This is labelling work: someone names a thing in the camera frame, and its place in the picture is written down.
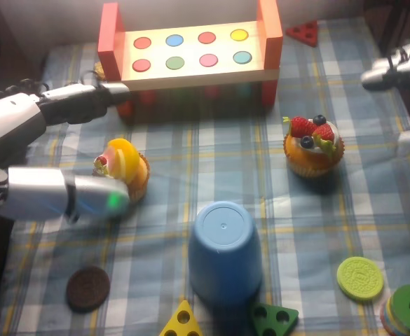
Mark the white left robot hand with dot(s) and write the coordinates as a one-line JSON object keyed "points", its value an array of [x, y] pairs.
{"points": [[12, 119]]}

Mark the orange slice topped cupcake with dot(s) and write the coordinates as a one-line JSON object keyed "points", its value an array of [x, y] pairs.
{"points": [[131, 161]]}

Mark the strawberry blueberry topped cupcake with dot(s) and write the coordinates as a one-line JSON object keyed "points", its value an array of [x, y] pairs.
{"points": [[313, 157]]}

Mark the red wooden peg bench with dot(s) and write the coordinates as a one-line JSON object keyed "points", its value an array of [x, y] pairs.
{"points": [[190, 52]]}

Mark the small yellow toy pastry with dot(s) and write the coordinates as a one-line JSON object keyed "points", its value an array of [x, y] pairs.
{"points": [[100, 70]]}

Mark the red triangle block with holes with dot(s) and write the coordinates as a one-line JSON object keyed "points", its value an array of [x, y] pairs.
{"points": [[304, 34]]}

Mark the blue plaid tablecloth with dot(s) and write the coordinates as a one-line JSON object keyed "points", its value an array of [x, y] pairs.
{"points": [[176, 161]]}

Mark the brown sandwich cookie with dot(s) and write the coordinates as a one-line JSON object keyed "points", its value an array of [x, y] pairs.
{"points": [[88, 288]]}

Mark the green sandwich cookie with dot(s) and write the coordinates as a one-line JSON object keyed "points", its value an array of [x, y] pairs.
{"points": [[360, 279]]}

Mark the stacked pastel wooden rings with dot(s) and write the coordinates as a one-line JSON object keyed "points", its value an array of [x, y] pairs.
{"points": [[387, 316]]}

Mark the blue plastic cup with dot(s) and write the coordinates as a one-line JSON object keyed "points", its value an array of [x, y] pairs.
{"points": [[224, 259]]}

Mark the yellow triangle block with holes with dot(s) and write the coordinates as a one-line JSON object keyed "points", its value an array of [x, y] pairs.
{"points": [[183, 327]]}

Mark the green triangle block with holes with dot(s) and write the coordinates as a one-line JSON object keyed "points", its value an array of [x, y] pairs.
{"points": [[271, 320]]}

